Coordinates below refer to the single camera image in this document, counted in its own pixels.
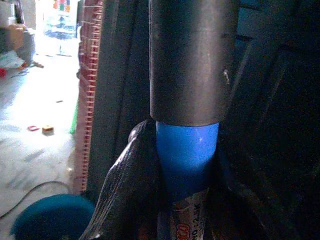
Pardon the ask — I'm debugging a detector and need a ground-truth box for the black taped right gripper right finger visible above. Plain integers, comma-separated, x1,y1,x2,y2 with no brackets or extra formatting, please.
203,147,303,240

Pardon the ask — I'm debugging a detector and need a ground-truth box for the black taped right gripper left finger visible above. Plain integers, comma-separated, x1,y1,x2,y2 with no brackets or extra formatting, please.
79,119,173,240

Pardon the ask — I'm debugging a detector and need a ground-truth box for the small orange yellow floor block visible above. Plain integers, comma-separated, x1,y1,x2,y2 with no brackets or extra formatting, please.
41,124,56,135

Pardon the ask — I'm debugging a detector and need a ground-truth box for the green plastic strip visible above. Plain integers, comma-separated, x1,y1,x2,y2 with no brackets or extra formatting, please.
69,99,80,135

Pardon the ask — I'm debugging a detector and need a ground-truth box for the round blue bucket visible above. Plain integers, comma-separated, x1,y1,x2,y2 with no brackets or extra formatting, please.
9,193,98,240

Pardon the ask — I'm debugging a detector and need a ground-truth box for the dark wooden door panel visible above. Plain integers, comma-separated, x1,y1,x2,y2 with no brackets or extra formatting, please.
86,0,151,201

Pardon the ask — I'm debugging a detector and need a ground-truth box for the blue and white patterned cloth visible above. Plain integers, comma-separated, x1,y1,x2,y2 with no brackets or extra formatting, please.
42,0,79,41

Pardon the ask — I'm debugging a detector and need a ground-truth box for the brown cardboard box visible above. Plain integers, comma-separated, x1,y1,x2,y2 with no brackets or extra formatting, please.
0,23,36,65

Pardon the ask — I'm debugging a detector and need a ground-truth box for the grey floor cable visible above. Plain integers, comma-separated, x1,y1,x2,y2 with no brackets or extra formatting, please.
0,180,70,219

